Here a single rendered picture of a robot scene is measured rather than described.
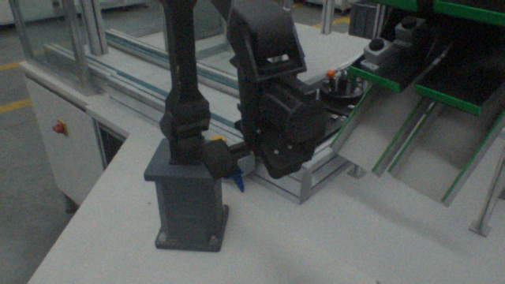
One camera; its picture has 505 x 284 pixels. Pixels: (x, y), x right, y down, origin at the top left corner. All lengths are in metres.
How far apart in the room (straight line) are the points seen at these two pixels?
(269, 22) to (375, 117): 0.58
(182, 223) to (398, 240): 0.48
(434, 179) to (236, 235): 0.45
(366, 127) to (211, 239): 0.45
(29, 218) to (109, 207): 1.53
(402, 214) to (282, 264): 0.34
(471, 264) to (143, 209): 0.75
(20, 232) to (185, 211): 1.74
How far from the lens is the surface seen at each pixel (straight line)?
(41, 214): 2.63
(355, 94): 1.37
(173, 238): 0.96
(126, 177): 1.22
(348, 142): 1.05
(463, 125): 1.00
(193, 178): 0.83
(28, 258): 2.39
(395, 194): 1.17
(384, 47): 0.92
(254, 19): 0.51
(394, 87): 0.90
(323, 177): 1.13
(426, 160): 0.99
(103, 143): 1.69
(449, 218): 1.14
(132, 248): 1.00
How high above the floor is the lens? 1.54
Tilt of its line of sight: 32 degrees down
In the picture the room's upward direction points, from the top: straight up
